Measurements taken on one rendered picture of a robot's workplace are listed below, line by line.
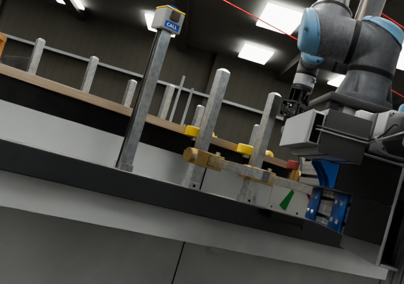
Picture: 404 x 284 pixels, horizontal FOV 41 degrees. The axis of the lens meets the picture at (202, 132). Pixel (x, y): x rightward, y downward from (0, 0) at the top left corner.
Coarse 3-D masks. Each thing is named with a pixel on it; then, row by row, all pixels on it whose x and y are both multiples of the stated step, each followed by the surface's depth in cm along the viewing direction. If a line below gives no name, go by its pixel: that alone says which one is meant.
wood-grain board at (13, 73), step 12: (0, 72) 158; (12, 72) 160; (24, 72) 162; (36, 84) 164; (48, 84) 166; (60, 84) 169; (72, 96) 171; (84, 96) 173; (96, 96) 176; (108, 108) 178; (120, 108) 181; (132, 108) 184; (156, 120) 189; (180, 132) 195; (216, 144) 205; (228, 144) 208
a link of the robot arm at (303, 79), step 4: (296, 76) 192; (300, 76) 191; (304, 76) 190; (308, 76) 190; (312, 76) 190; (296, 80) 191; (300, 80) 190; (304, 80) 190; (308, 80) 190; (312, 80) 191; (296, 84) 192; (300, 84) 191; (304, 84) 190; (308, 84) 190; (312, 84) 191; (312, 88) 192
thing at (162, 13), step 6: (162, 6) 168; (168, 6) 165; (156, 12) 170; (162, 12) 167; (168, 12) 166; (180, 12) 168; (156, 18) 169; (162, 18) 165; (168, 18) 166; (180, 18) 168; (156, 24) 168; (162, 24) 165; (180, 24) 169; (156, 30) 168; (168, 30) 167
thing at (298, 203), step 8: (272, 192) 200; (280, 192) 202; (288, 192) 204; (296, 192) 207; (272, 200) 200; (280, 200) 202; (296, 200) 207; (304, 200) 210; (272, 208) 201; (280, 208) 203; (288, 208) 205; (296, 208) 208; (304, 208) 210; (296, 216) 208; (304, 216) 211
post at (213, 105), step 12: (216, 72) 184; (228, 72) 183; (216, 84) 182; (216, 96) 182; (216, 108) 182; (204, 120) 182; (204, 132) 180; (204, 144) 181; (192, 168) 180; (192, 180) 180
